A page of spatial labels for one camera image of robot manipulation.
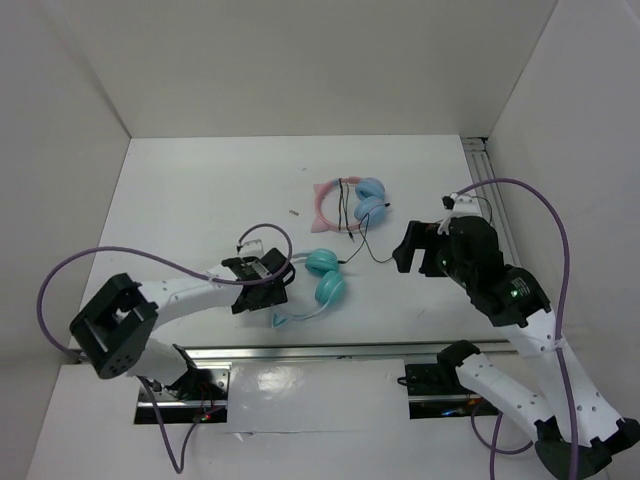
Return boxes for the black teal headphone audio cable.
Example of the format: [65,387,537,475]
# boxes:
[337,212,401,266]

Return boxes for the teal cat-ear headphones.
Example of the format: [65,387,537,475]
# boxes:
[271,248,346,328]

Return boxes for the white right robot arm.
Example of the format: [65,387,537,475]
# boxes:
[392,216,639,479]

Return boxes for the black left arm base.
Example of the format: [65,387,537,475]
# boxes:
[134,367,230,425]

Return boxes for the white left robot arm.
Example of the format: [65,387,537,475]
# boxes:
[70,248,295,399]

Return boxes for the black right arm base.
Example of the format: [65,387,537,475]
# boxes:
[396,363,497,420]

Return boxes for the pink blue cat-ear headphones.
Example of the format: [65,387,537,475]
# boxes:
[310,176,391,235]

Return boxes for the white front cover plate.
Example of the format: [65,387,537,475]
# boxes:
[227,359,409,433]

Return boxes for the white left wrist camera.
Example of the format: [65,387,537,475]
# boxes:
[236,239,264,258]

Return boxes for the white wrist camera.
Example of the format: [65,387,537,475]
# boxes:
[236,239,264,258]
[442,193,481,219]

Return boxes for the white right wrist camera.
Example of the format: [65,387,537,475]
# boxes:
[442,193,481,219]

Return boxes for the aluminium side rail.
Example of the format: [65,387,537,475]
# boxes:
[461,137,520,266]

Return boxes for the black pink headphone audio cable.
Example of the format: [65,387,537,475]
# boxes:
[335,177,357,244]

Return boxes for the aluminium front rail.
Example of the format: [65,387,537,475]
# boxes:
[74,339,521,366]

